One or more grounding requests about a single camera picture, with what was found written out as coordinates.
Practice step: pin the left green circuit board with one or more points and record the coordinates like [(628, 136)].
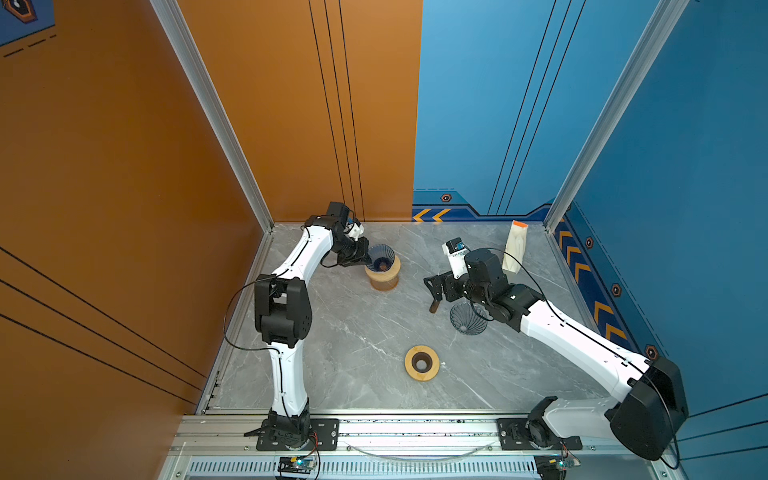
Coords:
[(296, 467)]

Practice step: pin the aluminium corner post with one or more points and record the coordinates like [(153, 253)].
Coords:
[(652, 40), (177, 31)]

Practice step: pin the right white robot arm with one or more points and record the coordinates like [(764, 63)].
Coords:
[(645, 405)]

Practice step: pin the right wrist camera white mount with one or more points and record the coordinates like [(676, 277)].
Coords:
[(455, 250)]

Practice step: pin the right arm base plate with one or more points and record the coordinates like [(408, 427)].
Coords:
[(518, 434)]

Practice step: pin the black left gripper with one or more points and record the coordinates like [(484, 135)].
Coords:
[(361, 257)]

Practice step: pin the right green circuit board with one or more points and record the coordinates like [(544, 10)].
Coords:
[(555, 467)]

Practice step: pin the left aluminium corner post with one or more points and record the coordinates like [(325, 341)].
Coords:
[(177, 31)]

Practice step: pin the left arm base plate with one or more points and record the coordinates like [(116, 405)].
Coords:
[(302, 433)]

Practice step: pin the green circuit board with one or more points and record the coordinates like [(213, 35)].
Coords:
[(555, 467), (296, 467)]

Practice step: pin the blue ribbed plastic dripper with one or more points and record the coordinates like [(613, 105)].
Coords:
[(381, 258)]

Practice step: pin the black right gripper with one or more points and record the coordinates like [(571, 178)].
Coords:
[(436, 290)]

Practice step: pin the grey ribbed glass dripper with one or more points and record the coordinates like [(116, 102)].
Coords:
[(466, 320)]

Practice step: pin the right aluminium corner post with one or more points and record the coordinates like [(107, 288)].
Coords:
[(652, 40)]

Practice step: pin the front aluminium rail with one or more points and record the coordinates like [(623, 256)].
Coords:
[(393, 445)]

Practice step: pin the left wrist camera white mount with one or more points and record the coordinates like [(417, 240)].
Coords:
[(354, 229)]

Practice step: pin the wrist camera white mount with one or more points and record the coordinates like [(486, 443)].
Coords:
[(455, 250), (354, 229)]

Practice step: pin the orange glass carafe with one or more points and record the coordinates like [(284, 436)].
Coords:
[(384, 285)]

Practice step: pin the coffee filter paper pack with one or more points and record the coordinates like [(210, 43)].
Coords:
[(515, 247)]

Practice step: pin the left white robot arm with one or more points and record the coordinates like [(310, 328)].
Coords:
[(283, 312)]

